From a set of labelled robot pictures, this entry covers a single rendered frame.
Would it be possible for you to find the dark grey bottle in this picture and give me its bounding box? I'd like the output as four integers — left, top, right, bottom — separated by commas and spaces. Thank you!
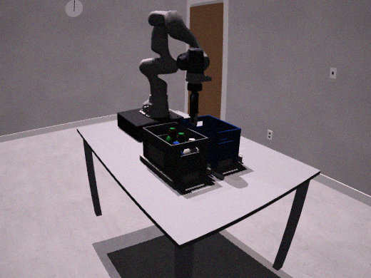
183, 138, 199, 155

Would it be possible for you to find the dark bottle with green cap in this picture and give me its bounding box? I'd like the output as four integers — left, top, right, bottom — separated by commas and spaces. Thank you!
165, 128, 178, 145
176, 133, 186, 143

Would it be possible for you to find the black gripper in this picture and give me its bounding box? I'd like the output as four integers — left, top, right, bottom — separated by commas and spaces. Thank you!
187, 83, 202, 125

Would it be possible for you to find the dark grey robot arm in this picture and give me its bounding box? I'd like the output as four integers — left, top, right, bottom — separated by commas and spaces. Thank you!
139, 11, 212, 118

